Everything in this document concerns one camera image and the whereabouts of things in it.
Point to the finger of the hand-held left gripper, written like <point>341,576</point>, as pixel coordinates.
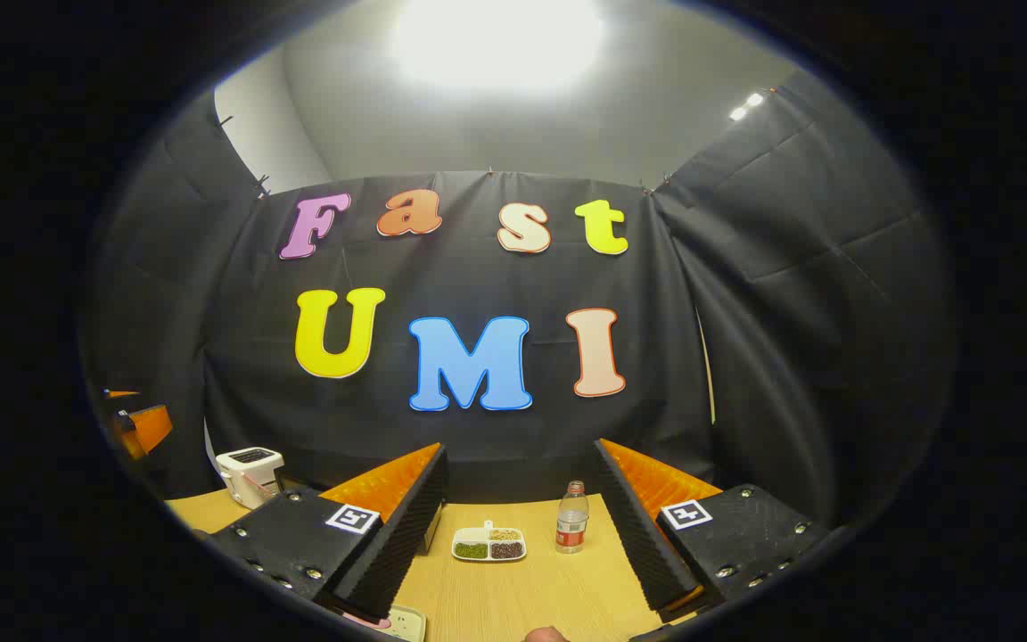
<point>121,393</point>
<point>148,430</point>

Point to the black backdrop cloth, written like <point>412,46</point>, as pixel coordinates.
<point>478,285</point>

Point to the pile of yellow soybeans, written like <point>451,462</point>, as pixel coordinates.
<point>505,535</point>

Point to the cream square plate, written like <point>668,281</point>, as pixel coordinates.
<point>408,624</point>

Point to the large ceiling light panel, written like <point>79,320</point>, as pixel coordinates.
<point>496,36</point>

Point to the clear water bottle red label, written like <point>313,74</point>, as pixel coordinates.
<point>571,522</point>

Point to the pile of green beans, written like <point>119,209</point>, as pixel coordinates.
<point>471,551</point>

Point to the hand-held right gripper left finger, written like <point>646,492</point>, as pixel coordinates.
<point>406,544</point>

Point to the white divided plate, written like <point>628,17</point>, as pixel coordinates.
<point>471,536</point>

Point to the small ceiling light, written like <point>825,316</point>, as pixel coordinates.
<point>745,105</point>

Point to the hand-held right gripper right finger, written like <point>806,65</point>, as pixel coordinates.
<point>638,535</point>

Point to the white toaster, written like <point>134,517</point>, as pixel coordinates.
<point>246,481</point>

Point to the pile of dark red beans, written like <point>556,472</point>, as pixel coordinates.
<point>506,550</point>

